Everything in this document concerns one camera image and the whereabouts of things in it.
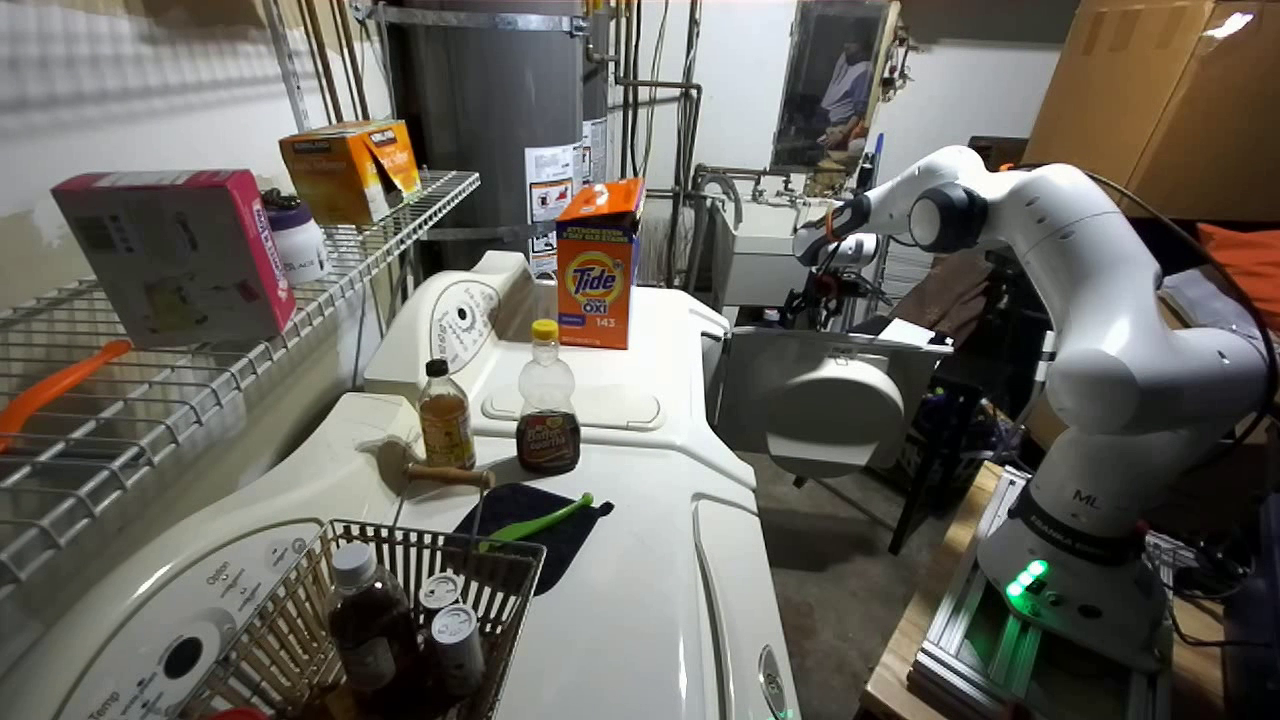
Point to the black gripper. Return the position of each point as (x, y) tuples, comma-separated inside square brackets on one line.
[(839, 248)]

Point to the white washing machine door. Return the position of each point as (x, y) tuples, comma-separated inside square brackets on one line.
[(824, 400)]

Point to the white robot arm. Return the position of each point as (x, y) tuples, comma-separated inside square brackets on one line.
[(1137, 397)]

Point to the white front-load washing machine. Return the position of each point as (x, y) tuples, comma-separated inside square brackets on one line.
[(600, 384)]

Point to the blue Tide detergent box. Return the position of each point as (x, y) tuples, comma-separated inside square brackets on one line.
[(598, 262)]

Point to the cardboard boxes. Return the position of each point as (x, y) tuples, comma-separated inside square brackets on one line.
[(1179, 100)]

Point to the grey water heater tank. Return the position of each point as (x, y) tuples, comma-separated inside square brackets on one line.
[(482, 80)]

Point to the dark syrup bottle yellow cap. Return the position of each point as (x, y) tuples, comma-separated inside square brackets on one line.
[(547, 425)]

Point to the amber bottle black cap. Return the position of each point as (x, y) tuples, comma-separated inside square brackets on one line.
[(444, 423)]

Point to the dark cloth with green brush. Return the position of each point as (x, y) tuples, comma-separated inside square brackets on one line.
[(521, 515)]

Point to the orange box on shelf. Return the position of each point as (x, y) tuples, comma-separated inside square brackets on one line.
[(353, 174)]

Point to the white jar on shelf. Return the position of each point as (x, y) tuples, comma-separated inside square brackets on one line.
[(298, 241)]

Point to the pink box on shelf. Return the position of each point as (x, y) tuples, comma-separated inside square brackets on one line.
[(187, 257)]

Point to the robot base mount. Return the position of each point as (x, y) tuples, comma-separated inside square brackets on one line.
[(1038, 633)]

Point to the white wire wall shelf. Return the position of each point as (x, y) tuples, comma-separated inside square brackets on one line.
[(121, 431)]

